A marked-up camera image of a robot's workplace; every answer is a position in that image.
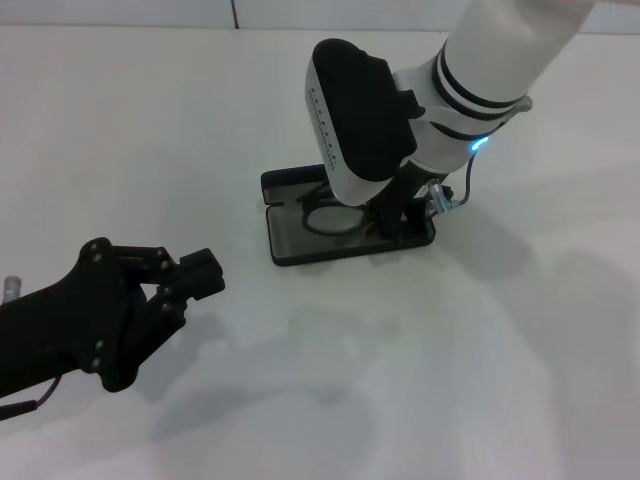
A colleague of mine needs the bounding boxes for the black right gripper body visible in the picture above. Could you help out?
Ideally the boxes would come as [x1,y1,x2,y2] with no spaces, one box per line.
[368,165,437,215]

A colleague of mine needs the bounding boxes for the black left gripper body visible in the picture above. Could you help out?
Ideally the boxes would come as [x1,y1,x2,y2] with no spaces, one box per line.
[0,236,152,400]

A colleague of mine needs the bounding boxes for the black framed glasses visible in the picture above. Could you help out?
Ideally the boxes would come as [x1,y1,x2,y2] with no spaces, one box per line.
[293,181,384,239]

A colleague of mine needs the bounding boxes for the black glasses case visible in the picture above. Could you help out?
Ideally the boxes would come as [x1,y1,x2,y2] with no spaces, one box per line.
[260,163,437,268]

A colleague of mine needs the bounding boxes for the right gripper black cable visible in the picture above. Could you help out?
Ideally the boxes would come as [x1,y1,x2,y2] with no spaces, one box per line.
[424,148,485,217]

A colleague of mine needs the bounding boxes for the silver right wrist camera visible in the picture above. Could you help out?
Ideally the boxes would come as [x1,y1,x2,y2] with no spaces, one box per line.
[303,38,420,207]

